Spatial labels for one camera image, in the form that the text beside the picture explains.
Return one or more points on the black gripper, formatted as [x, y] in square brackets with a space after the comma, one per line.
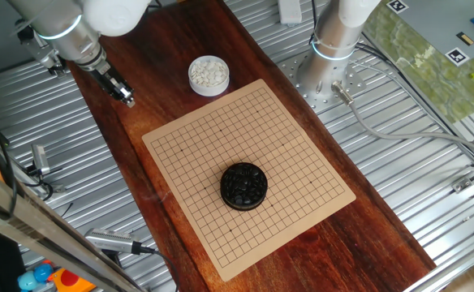
[109, 81]

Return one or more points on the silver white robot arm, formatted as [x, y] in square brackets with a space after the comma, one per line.
[66, 36]

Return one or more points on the beige go board mat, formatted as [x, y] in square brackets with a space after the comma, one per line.
[221, 138]

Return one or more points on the grey board with markers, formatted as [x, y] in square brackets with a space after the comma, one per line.
[436, 20]

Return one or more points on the dark red wooden plank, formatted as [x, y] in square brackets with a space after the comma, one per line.
[160, 52]

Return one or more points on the white bowl of white stones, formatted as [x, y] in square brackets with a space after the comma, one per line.
[208, 77]

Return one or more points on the black bowl of black stones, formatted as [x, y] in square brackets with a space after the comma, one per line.
[243, 186]

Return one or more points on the white power strip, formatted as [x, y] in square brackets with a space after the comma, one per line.
[290, 12]

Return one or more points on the orange box with red button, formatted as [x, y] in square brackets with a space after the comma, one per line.
[68, 280]

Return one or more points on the blue plastic toy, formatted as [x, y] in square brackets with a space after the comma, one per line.
[34, 277]

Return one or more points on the silver robot mounting plate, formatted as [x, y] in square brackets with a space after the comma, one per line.
[354, 85]

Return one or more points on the green patterned mat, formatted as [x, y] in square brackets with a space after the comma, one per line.
[444, 85]

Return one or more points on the wrist camera on silver bracket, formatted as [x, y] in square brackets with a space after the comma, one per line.
[38, 46]

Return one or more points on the small silver exterior camera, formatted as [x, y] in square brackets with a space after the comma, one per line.
[40, 159]

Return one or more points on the aluminium camera stand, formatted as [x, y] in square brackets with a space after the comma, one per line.
[22, 172]

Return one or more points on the ribbed silver exterior camera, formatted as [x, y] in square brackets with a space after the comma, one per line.
[109, 240]

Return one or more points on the large aluminium frame beam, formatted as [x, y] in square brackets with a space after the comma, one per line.
[38, 227]

